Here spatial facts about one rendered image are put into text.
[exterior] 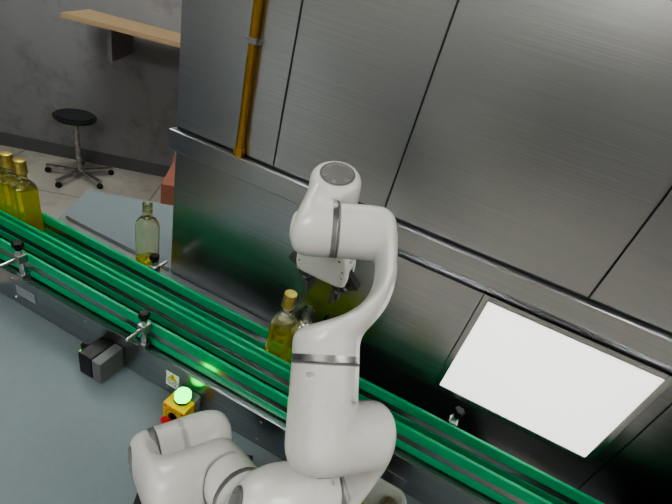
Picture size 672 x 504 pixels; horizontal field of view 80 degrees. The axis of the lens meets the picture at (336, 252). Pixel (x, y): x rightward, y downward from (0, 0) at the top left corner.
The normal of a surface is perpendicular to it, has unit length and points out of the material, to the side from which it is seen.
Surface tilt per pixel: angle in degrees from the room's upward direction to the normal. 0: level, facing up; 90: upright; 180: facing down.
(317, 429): 45
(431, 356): 90
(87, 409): 0
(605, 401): 90
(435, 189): 90
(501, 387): 90
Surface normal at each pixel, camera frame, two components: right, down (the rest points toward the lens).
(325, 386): 0.04, -0.25
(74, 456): 0.25, -0.82
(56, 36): 0.07, 0.55
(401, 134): -0.38, 0.41
